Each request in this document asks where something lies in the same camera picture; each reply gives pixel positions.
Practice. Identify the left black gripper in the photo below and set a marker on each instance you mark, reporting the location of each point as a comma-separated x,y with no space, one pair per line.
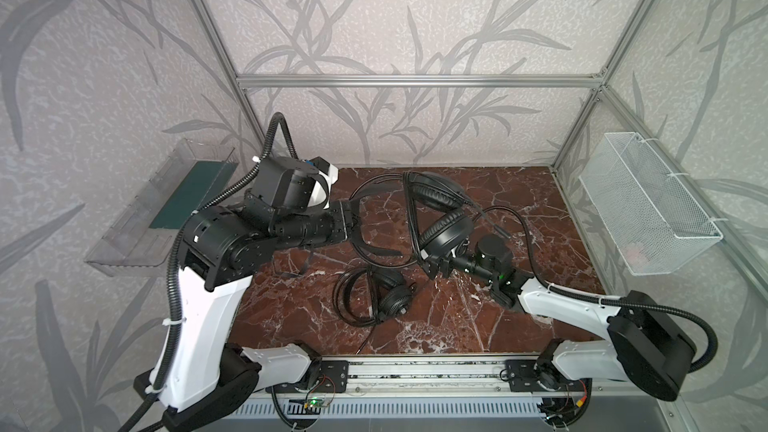
346,221

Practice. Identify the white wire mesh basket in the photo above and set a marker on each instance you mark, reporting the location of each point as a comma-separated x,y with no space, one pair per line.
654,220

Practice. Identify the aluminium front rail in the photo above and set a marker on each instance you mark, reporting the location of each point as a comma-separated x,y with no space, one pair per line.
420,375

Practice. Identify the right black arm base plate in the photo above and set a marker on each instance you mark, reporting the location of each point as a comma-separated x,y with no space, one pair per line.
521,375

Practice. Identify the aluminium frame crossbar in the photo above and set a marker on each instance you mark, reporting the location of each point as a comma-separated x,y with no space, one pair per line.
254,81

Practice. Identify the clear plastic wall tray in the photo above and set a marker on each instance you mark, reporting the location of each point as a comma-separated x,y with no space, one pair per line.
138,243

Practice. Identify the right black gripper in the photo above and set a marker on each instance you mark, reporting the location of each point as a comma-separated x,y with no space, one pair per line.
437,261

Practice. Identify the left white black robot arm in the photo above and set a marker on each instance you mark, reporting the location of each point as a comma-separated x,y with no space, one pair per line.
280,204

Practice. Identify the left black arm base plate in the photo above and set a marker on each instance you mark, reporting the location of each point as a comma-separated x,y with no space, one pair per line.
333,376

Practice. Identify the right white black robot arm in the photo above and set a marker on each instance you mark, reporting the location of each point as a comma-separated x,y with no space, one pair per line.
654,347

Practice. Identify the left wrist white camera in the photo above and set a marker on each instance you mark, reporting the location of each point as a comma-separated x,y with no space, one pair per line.
326,178

